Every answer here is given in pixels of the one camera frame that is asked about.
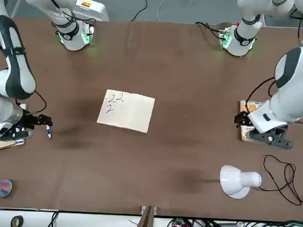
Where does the white floor cable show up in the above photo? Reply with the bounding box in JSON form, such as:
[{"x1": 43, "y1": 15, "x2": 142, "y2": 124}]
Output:
[{"x1": 155, "y1": 0, "x2": 167, "y2": 22}]

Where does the white desk lamp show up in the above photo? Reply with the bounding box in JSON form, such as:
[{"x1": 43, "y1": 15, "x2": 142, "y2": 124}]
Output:
[{"x1": 218, "y1": 164, "x2": 263, "y2": 201}]

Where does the orange illustrated cover book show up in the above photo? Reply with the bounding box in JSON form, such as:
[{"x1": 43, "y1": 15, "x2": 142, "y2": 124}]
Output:
[{"x1": 238, "y1": 99, "x2": 266, "y2": 144}]

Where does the clear pen cup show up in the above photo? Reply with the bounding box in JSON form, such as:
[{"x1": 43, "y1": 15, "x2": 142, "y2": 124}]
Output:
[{"x1": 0, "y1": 178, "x2": 14, "y2": 200}]

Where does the aluminium frame post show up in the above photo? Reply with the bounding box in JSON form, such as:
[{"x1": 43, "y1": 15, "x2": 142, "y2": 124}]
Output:
[{"x1": 136, "y1": 204, "x2": 160, "y2": 227}]

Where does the white controller box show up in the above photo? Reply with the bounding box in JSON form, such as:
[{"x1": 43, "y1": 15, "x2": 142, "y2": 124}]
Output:
[{"x1": 74, "y1": 0, "x2": 110, "y2": 22}]

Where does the cream paper notebook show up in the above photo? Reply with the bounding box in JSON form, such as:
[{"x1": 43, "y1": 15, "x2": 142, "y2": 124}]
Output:
[{"x1": 96, "y1": 88, "x2": 156, "y2": 134}]

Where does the black left arm base cable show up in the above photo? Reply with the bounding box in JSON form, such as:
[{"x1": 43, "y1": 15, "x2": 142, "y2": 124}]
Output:
[{"x1": 194, "y1": 21, "x2": 224, "y2": 39}]

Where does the black lamp cable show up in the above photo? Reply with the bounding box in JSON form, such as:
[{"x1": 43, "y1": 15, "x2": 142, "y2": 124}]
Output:
[{"x1": 255, "y1": 154, "x2": 303, "y2": 206}]

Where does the black tape roll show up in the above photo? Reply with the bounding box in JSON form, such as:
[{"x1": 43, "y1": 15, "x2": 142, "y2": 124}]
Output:
[{"x1": 10, "y1": 214, "x2": 25, "y2": 227}]

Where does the black floor cable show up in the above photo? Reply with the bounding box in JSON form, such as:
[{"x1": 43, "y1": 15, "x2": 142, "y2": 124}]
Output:
[{"x1": 129, "y1": 0, "x2": 149, "y2": 23}]

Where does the white book with blue print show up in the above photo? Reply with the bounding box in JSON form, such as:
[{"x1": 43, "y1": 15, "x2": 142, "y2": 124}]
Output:
[{"x1": 14, "y1": 102, "x2": 28, "y2": 146}]

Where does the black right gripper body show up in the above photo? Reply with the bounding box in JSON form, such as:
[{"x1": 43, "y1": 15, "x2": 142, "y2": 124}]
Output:
[{"x1": 20, "y1": 112, "x2": 40, "y2": 131}]

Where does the white side desk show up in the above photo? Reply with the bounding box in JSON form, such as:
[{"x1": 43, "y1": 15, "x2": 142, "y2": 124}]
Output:
[{"x1": 0, "y1": 206, "x2": 303, "y2": 227}]

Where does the small circuit board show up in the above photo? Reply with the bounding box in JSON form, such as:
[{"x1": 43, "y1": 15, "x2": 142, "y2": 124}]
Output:
[{"x1": 170, "y1": 216, "x2": 191, "y2": 227}]

